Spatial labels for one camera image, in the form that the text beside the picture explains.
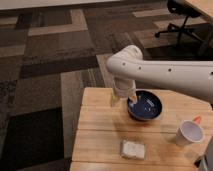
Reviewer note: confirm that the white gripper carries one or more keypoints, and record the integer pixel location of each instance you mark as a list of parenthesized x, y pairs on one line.
[(123, 88)]

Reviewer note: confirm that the blue ceramic bowl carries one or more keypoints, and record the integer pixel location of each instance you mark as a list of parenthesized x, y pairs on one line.
[(147, 108)]

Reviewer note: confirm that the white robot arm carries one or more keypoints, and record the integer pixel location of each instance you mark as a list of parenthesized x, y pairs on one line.
[(192, 78)]

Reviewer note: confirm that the white sponge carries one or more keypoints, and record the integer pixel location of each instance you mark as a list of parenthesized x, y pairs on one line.
[(132, 150)]

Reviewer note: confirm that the white paper cup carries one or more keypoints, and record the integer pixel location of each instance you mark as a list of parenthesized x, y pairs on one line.
[(188, 133)]

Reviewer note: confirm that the orange tipped object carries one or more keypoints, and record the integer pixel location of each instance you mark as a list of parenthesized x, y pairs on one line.
[(197, 119)]

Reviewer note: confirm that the wooden desk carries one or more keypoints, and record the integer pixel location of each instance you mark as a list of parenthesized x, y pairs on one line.
[(205, 7)]

